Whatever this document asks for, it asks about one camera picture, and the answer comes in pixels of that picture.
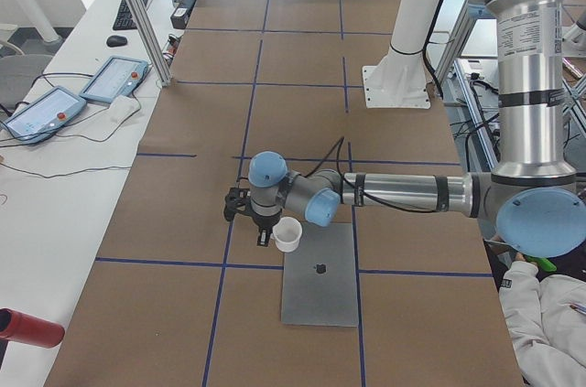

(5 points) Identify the aluminium frame post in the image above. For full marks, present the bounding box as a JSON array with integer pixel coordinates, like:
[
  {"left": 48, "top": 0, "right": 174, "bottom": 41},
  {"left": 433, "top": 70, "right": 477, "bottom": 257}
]
[{"left": 125, "top": 0, "right": 171, "bottom": 87}]

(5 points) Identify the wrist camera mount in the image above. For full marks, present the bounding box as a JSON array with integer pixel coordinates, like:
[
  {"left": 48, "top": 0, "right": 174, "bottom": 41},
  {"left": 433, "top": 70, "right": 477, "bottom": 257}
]
[{"left": 223, "top": 187, "right": 252, "bottom": 222}]

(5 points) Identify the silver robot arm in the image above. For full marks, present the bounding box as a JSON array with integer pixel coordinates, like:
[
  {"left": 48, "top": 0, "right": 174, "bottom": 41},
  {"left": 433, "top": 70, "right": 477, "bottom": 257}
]
[{"left": 244, "top": 0, "right": 585, "bottom": 258}]

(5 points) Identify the black desktop box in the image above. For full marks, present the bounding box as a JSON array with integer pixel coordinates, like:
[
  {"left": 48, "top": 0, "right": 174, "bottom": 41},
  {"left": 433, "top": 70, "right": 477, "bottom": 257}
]
[{"left": 170, "top": 0, "right": 197, "bottom": 29}]

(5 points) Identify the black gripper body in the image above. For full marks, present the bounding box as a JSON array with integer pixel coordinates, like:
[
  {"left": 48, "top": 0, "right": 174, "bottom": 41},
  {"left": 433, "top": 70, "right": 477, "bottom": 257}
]
[{"left": 252, "top": 209, "right": 282, "bottom": 234}]

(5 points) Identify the far blue teach pendant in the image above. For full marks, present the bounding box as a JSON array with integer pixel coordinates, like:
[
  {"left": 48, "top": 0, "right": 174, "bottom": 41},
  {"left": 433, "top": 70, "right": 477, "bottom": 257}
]
[{"left": 80, "top": 56, "right": 149, "bottom": 104}]

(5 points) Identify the black computer mouse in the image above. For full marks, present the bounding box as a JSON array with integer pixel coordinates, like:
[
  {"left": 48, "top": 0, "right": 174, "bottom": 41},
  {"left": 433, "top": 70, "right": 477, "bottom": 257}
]
[{"left": 106, "top": 35, "right": 128, "bottom": 48}]

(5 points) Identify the near blue teach pendant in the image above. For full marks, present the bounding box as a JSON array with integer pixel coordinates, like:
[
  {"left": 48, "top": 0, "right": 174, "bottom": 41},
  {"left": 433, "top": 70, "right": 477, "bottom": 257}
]
[{"left": 2, "top": 86, "right": 87, "bottom": 145}]

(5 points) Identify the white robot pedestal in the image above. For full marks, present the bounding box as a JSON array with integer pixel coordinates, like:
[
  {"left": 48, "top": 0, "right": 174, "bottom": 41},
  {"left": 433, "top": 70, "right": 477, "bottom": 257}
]
[{"left": 363, "top": 0, "right": 440, "bottom": 109}]

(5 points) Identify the green handled tool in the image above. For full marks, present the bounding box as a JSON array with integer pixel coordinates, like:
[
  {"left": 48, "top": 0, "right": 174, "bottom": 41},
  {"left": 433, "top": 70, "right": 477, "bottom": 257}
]
[{"left": 525, "top": 255, "right": 557, "bottom": 273}]

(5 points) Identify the grey closed laptop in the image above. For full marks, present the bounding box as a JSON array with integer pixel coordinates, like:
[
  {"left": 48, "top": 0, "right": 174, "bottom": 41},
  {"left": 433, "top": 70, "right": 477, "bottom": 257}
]
[{"left": 281, "top": 222, "right": 358, "bottom": 328}]

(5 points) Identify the white cloth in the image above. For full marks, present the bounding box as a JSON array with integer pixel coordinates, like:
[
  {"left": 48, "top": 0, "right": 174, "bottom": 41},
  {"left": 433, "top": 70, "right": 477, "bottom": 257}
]
[{"left": 107, "top": 95, "right": 140, "bottom": 124}]

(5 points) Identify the red bottle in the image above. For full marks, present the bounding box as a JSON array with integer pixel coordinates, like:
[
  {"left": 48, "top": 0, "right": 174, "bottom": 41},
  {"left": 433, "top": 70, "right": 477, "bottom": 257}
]
[{"left": 1, "top": 308, "right": 65, "bottom": 349}]

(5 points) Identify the blue teach pendant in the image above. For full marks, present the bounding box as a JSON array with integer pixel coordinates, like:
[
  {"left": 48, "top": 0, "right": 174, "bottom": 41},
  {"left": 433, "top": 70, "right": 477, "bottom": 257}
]
[
  {"left": 2, "top": 86, "right": 87, "bottom": 145},
  {"left": 80, "top": 56, "right": 149, "bottom": 104}
]

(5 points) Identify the black keyboard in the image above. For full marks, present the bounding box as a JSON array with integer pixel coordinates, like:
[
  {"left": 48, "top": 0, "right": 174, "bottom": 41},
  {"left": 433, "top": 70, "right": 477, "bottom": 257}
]
[{"left": 112, "top": 0, "right": 152, "bottom": 32}]

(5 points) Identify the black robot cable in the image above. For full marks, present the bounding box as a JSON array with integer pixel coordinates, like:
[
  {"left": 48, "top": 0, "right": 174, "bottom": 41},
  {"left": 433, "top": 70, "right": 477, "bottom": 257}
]
[{"left": 301, "top": 134, "right": 450, "bottom": 214}]

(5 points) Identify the white cup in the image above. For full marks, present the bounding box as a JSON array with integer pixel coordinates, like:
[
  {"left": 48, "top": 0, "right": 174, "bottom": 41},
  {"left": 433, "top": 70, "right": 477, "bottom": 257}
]
[{"left": 272, "top": 217, "right": 303, "bottom": 253}]

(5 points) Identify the seated person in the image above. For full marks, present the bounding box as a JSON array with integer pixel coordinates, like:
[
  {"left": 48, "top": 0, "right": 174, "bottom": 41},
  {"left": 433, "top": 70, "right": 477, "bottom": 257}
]
[{"left": 484, "top": 189, "right": 586, "bottom": 387}]

